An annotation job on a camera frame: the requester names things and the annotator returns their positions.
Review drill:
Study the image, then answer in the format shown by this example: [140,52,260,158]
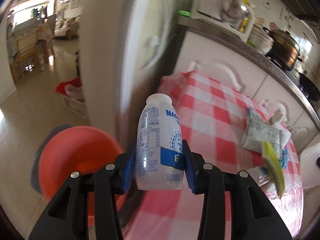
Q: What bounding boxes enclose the yellow green sponge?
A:
[261,141,285,199]

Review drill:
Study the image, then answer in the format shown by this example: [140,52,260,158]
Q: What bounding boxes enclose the blue white wrapper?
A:
[279,147,289,170]

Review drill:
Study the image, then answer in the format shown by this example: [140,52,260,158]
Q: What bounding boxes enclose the grey green foil packet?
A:
[241,107,283,160]

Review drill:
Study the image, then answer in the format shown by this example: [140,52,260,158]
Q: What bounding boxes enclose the white foam net sleeve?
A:
[273,123,291,148]

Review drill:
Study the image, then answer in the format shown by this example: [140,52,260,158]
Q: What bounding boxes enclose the white tissue bundle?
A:
[267,109,284,125]

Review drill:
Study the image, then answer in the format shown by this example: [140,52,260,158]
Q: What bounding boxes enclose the small white yogurt bottle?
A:
[135,93,184,190]

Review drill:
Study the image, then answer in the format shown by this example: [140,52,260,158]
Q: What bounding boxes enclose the white blue-labelled bottle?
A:
[246,166,271,186]

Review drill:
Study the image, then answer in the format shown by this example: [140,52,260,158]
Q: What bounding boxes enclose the orange plastic trash bin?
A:
[37,126,128,227]

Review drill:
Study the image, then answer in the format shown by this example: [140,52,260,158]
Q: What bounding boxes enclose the white kitchen cabinets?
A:
[174,31,319,154]

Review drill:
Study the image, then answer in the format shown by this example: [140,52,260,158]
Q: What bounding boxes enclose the red white checkered tablecloth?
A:
[124,72,303,239]

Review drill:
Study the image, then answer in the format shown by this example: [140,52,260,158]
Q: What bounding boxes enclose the red plastic bag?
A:
[55,77,84,101]

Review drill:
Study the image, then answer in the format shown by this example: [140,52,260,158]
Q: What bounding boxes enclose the black frying pan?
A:
[299,73,320,102]

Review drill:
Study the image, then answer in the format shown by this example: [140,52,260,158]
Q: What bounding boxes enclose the brown cooking pot with lid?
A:
[263,27,303,71]

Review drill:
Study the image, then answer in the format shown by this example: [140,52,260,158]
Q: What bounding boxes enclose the stacked white bowls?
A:
[247,24,274,55]

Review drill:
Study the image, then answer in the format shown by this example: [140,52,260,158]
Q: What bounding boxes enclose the wooden chair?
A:
[10,24,54,84]

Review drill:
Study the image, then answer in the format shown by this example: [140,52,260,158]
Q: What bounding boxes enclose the frosted glass sliding door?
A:
[80,0,187,148]

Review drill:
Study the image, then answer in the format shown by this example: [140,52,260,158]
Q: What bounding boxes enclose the grey stone countertop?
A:
[178,16,319,129]

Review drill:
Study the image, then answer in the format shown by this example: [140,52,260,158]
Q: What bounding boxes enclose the steel ladle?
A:
[221,0,247,23]

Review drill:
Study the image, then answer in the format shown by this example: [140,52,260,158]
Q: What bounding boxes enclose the small green round lid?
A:
[178,10,191,17]

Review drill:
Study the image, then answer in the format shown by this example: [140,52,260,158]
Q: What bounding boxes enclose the white utensil drying rack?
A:
[191,0,255,42]

